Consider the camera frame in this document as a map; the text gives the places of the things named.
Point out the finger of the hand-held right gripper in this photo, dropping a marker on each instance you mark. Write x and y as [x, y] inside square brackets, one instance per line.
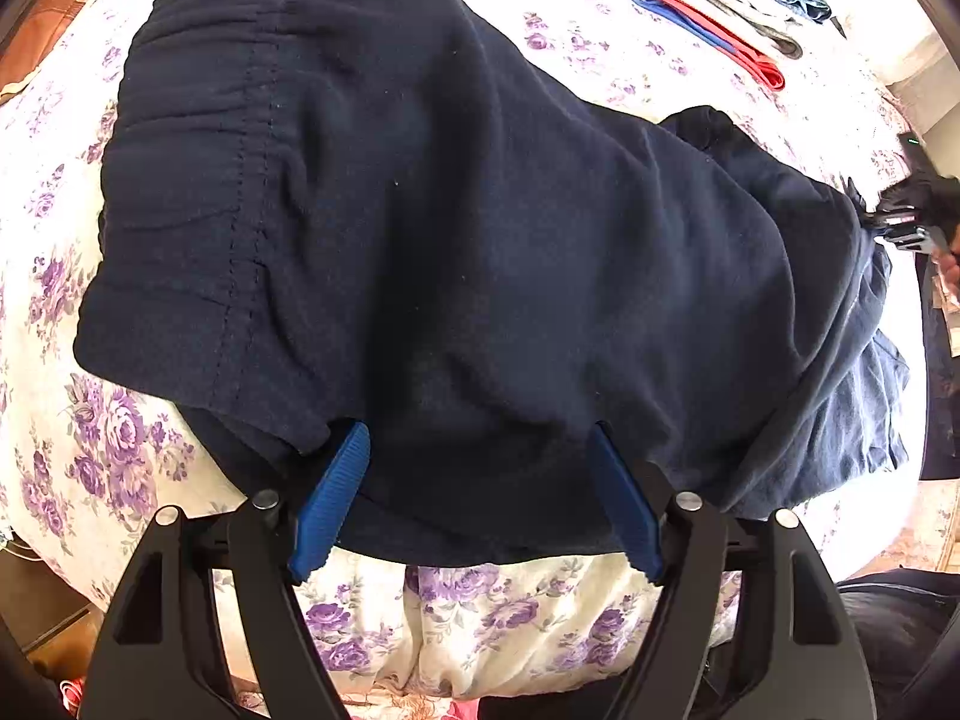
[896, 210]

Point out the brown leather cushion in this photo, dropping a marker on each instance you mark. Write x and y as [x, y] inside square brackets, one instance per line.
[41, 26]

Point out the pink cloth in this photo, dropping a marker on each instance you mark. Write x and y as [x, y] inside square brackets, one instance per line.
[457, 709]

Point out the person's dark trouser leg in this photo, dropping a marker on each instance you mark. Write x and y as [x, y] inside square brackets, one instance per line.
[900, 630]

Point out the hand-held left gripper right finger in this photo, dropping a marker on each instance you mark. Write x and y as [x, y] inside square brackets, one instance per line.
[624, 506]

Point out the purple floral bed sheet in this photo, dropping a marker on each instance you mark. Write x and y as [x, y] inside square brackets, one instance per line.
[112, 427]

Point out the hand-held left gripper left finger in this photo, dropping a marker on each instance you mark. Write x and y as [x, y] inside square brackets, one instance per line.
[335, 491]

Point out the stack of folded clothes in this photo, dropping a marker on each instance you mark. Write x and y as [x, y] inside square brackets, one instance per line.
[750, 52]

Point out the navy blue pants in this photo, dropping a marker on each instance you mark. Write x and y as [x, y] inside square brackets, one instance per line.
[465, 255]

